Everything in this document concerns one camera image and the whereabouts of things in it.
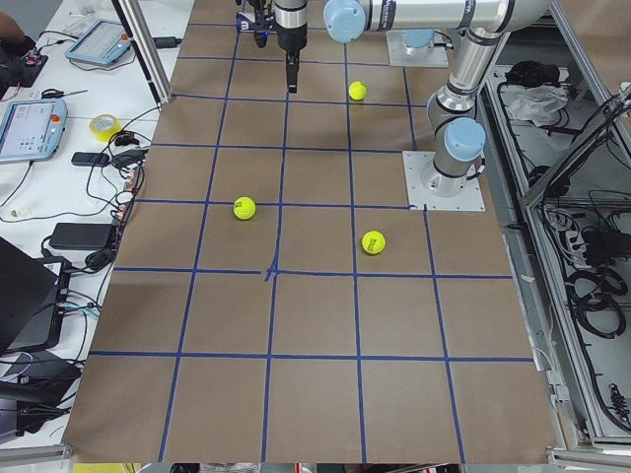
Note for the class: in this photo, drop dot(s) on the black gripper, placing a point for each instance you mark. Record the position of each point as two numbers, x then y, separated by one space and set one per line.
291 35

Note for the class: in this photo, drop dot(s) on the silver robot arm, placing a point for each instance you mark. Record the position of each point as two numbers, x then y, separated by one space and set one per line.
420 40
486 26

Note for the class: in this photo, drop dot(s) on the yellow tennis ball near base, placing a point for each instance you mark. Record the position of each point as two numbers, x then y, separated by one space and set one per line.
357 91

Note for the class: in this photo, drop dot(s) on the yellow tennis ball mid table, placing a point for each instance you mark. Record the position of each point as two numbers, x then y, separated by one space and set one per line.
244 208

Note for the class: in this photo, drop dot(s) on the tennis ball with black print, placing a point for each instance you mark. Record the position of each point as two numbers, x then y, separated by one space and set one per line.
373 242

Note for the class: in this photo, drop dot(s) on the far teach pendant tablet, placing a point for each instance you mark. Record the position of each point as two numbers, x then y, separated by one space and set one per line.
102 44

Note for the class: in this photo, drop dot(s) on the teach pendant tablet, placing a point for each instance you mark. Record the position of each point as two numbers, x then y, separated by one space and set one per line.
31 130
102 44

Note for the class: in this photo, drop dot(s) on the yellow tape roll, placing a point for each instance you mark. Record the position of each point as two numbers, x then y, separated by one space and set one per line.
104 126

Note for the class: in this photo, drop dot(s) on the black cloth bundle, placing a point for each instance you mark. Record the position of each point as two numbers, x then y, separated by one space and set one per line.
533 74

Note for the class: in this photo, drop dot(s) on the black phone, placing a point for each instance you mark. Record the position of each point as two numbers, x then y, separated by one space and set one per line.
90 159

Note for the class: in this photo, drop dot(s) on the white crumpled cloth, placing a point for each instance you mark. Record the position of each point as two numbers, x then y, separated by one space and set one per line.
540 105

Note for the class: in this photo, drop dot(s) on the near teach pendant tablet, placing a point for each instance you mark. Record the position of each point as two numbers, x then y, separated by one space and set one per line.
31 130

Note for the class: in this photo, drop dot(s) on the black power adapter brick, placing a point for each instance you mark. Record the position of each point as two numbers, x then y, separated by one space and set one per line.
81 236

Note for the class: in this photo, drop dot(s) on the black laptop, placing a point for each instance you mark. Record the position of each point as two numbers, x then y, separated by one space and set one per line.
33 291

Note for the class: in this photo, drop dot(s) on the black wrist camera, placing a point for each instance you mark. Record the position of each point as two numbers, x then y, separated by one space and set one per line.
263 21

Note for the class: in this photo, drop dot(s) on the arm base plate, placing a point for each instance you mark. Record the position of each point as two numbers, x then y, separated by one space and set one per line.
434 58
429 190

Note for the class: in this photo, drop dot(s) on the aluminium frame post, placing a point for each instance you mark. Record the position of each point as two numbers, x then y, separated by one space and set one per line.
133 21

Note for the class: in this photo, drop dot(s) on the black handled scissors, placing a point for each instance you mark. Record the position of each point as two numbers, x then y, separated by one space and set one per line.
58 94

